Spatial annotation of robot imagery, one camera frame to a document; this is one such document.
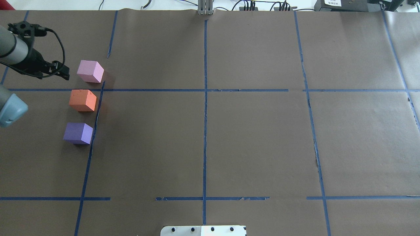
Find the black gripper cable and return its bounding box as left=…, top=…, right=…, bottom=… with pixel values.
left=7, top=28, right=66, bottom=80

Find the brown paper table cover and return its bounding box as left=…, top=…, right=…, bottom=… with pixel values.
left=1, top=9, right=420, bottom=236

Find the aluminium frame post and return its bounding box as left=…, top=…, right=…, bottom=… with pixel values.
left=198, top=0, right=214, bottom=15

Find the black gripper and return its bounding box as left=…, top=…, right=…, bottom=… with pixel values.
left=15, top=49, right=70, bottom=81

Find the pink foam cube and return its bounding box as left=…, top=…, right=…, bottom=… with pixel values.
left=76, top=60, right=105, bottom=83

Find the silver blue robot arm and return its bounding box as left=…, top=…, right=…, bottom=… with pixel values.
left=0, top=21, right=70, bottom=128

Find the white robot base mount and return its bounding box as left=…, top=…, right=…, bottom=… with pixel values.
left=160, top=225, right=247, bottom=236

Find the black box top right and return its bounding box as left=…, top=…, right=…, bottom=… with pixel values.
left=313, top=0, right=382, bottom=12

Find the purple foam cube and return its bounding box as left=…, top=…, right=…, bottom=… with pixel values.
left=63, top=123, right=93, bottom=145

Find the orange foam cube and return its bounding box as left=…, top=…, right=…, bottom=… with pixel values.
left=69, top=89, right=97, bottom=112

